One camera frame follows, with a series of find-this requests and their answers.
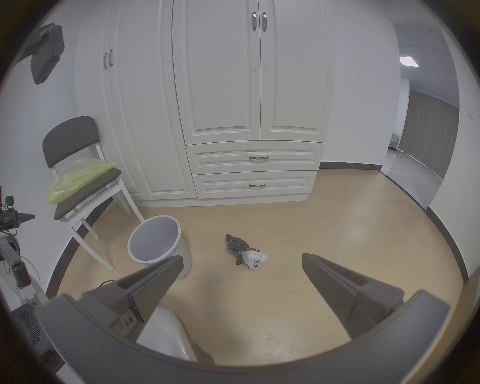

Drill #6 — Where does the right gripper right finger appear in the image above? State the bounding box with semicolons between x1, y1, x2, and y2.
302;252;406;342

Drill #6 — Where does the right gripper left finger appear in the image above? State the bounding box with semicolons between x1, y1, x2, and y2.
80;255;185;344

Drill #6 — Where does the yellow plastic bag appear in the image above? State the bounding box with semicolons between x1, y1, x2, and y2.
46;158;120;205

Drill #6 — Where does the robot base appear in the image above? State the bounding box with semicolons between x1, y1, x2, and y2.
9;303;216;379

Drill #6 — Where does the white trash bin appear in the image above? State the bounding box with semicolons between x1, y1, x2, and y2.
127;215;193;280

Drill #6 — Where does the white chair dark grey seat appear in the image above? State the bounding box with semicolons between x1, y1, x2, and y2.
42;116;146;272

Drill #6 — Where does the grey curtain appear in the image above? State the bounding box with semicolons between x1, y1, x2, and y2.
398;89;460;180

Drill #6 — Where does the white wardrobe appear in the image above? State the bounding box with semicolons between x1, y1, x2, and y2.
75;0;336;208

